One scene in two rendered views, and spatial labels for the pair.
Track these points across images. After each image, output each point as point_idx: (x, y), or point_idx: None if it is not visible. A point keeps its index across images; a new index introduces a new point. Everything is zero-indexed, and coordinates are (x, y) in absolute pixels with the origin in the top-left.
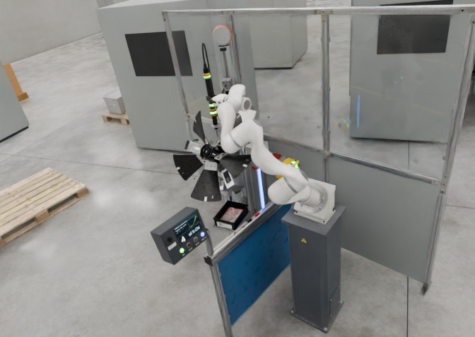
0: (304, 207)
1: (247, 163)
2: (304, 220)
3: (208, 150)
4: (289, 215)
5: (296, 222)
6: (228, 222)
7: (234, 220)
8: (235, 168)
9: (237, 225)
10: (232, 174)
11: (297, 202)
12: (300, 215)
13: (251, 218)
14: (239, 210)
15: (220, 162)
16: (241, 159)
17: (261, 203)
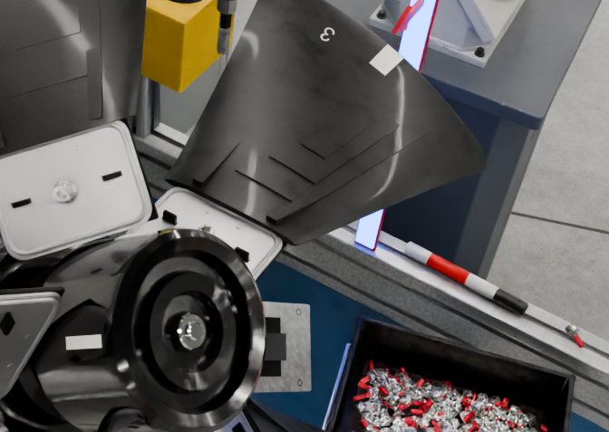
0: None
1: (368, 38)
2: (526, 38)
3: (186, 308)
4: (497, 86)
5: (551, 64)
6: (571, 410)
7: (484, 414)
8: (410, 126)
9: (514, 396)
10: (464, 163)
11: (480, 1)
12: (497, 41)
13: (499, 289)
14: (380, 395)
15: (331, 230)
16: (303, 73)
17: (381, 219)
